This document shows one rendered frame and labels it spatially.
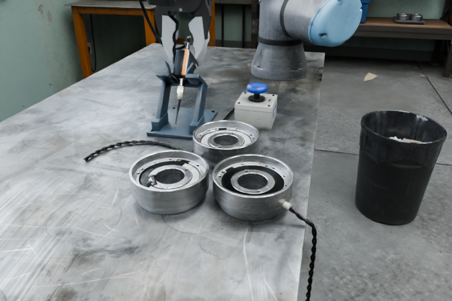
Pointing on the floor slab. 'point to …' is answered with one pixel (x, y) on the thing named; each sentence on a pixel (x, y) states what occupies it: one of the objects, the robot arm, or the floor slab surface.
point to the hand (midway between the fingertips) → (185, 59)
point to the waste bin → (395, 164)
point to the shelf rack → (395, 29)
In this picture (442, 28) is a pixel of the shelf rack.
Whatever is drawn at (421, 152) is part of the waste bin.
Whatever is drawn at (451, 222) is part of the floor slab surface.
